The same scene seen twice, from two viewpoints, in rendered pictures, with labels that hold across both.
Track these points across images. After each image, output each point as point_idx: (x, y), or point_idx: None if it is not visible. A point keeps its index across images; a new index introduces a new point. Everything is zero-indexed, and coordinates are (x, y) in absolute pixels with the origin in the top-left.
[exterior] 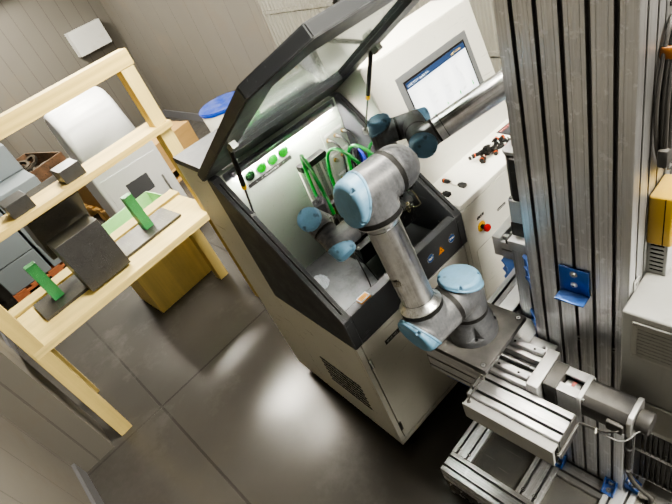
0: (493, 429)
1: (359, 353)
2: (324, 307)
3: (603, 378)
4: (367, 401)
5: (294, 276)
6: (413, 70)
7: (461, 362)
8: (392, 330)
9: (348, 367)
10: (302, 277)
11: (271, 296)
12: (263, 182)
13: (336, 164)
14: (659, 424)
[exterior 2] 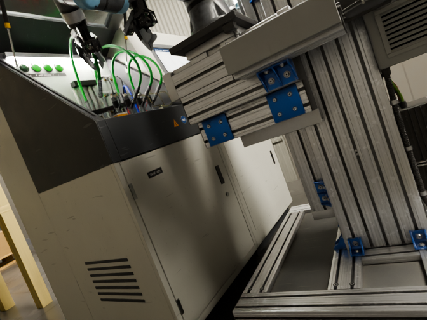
0: (260, 53)
1: (117, 168)
2: (77, 118)
3: (346, 45)
4: (137, 286)
5: (49, 103)
6: (158, 45)
7: (210, 28)
8: (154, 166)
9: (111, 228)
10: (56, 96)
11: (35, 203)
12: (37, 79)
13: (106, 100)
14: (415, 25)
